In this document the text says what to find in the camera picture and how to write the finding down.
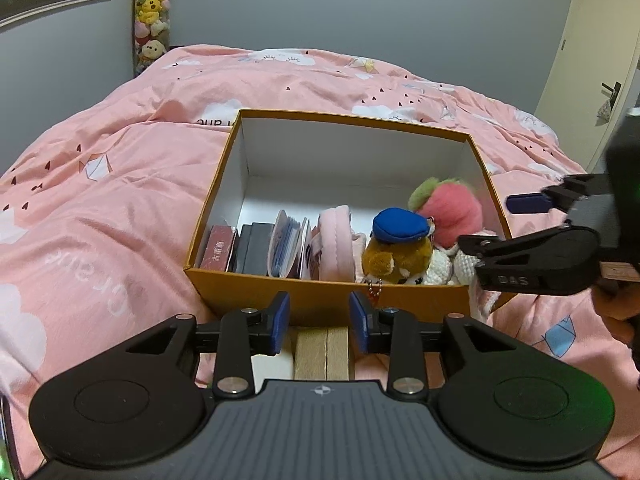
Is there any pink cloud-print blanket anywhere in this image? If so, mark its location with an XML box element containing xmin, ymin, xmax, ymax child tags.
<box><xmin>0</xmin><ymin>44</ymin><xmax>640</xmax><ymax>480</ymax></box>

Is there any clear card pouch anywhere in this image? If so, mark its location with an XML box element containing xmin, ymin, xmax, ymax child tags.
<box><xmin>269</xmin><ymin>209</ymin><xmax>309</xmax><ymax>279</ymax></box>

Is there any smartphone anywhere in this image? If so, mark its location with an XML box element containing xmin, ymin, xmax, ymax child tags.
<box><xmin>0</xmin><ymin>395</ymin><xmax>16</xmax><ymax>480</ymax></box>

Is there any brown plush with blue hat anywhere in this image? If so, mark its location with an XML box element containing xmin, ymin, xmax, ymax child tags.
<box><xmin>359</xmin><ymin>207</ymin><xmax>436</xmax><ymax>306</ymax></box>

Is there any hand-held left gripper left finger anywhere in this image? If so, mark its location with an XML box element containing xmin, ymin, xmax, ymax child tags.
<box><xmin>125</xmin><ymin>292</ymin><xmax>291</xmax><ymax>399</ymax></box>

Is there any white and pink crochet toy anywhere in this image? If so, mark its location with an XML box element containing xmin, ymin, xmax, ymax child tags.
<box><xmin>425</xmin><ymin>230</ymin><xmax>502</xmax><ymax>287</ymax></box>

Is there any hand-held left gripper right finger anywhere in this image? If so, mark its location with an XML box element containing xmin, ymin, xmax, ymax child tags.
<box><xmin>348</xmin><ymin>291</ymin><xmax>521</xmax><ymax>397</ymax></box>

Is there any person's right hand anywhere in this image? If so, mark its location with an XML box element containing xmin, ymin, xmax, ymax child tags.
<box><xmin>592</xmin><ymin>281</ymin><xmax>640</xmax><ymax>343</ymax></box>

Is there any pink strawberry plush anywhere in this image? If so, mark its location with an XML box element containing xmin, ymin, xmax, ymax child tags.
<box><xmin>407</xmin><ymin>177</ymin><xmax>484</xmax><ymax>249</ymax></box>

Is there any small black box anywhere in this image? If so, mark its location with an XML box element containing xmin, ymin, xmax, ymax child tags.
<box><xmin>232</xmin><ymin>222</ymin><xmax>274</xmax><ymax>276</ymax></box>

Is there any cream door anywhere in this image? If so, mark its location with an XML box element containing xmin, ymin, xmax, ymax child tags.
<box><xmin>532</xmin><ymin>0</ymin><xmax>640</xmax><ymax>176</ymax></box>

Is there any orange cardboard box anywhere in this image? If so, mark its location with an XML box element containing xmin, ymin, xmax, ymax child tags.
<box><xmin>184</xmin><ymin>108</ymin><xmax>516</xmax><ymax>328</ymax></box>

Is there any small red-brown box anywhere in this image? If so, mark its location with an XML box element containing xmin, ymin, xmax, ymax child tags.
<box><xmin>199</xmin><ymin>225</ymin><xmax>237</xmax><ymax>272</ymax></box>

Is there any pink fabric pouch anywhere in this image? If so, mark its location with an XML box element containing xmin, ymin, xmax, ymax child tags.
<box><xmin>304</xmin><ymin>205</ymin><xmax>367</xmax><ymax>282</ymax></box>

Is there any white box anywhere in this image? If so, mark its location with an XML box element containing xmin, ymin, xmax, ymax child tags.
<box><xmin>250</xmin><ymin>351</ymin><xmax>297</xmax><ymax>392</ymax></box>

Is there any hanging plush toy organizer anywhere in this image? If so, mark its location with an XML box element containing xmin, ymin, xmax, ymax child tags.
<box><xmin>131</xmin><ymin>0</ymin><xmax>176</xmax><ymax>78</ymax></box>

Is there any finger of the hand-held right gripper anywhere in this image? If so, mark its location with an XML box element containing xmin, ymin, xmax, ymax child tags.
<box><xmin>506</xmin><ymin>174</ymin><xmax>613</xmax><ymax>223</ymax></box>
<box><xmin>457</xmin><ymin>226</ymin><xmax>601</xmax><ymax>296</ymax></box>

